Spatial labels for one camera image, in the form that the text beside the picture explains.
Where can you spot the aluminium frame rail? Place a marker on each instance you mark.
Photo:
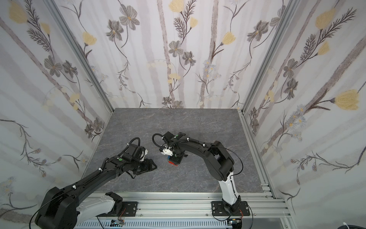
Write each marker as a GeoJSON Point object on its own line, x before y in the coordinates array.
{"type": "Point", "coordinates": [189, 205]}

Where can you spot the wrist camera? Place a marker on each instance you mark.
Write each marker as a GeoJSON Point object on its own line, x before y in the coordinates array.
{"type": "Point", "coordinates": [166, 151]}
{"type": "Point", "coordinates": [144, 153]}

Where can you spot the black device under rail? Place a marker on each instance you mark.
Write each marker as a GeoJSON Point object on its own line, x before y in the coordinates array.
{"type": "Point", "coordinates": [235, 223]}

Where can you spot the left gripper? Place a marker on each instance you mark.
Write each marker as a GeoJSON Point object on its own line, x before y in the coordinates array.
{"type": "Point", "coordinates": [148, 166]}

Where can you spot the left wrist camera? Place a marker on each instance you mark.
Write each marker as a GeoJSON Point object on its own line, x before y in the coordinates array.
{"type": "Point", "coordinates": [144, 153]}

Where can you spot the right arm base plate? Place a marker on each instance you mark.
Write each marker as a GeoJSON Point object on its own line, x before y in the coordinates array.
{"type": "Point", "coordinates": [221, 208]}

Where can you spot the white slotted cable duct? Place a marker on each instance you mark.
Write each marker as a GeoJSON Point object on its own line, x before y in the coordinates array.
{"type": "Point", "coordinates": [156, 224]}

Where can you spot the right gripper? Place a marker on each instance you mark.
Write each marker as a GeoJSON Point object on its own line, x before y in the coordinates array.
{"type": "Point", "coordinates": [176, 156]}

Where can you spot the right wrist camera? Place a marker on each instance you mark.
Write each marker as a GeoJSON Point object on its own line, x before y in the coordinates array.
{"type": "Point", "coordinates": [166, 151]}

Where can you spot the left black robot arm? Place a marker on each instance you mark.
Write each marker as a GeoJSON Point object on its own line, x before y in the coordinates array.
{"type": "Point", "coordinates": [66, 208]}

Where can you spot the small circuit board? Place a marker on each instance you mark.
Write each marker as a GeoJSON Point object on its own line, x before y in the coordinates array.
{"type": "Point", "coordinates": [117, 223]}

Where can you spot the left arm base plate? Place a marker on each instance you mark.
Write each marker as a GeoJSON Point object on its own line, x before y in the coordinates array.
{"type": "Point", "coordinates": [126, 209]}

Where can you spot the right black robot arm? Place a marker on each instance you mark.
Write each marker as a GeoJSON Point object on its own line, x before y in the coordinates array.
{"type": "Point", "coordinates": [217, 160]}

